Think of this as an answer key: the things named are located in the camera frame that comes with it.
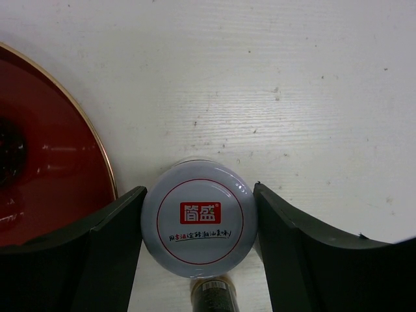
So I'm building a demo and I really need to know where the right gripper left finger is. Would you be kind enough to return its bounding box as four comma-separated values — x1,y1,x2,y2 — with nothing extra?
1,186,147,311

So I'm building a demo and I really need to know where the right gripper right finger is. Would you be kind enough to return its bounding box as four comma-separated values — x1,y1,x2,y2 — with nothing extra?
253,183,415,311

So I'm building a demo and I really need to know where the red lid chili jar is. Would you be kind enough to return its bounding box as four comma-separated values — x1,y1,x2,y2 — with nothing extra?
1,116,27,188

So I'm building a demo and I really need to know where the round red tray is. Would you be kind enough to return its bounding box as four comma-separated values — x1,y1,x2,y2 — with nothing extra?
1,44,118,247

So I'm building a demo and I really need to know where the brown spice bottle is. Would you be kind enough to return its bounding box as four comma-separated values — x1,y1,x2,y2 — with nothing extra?
190,275,239,312

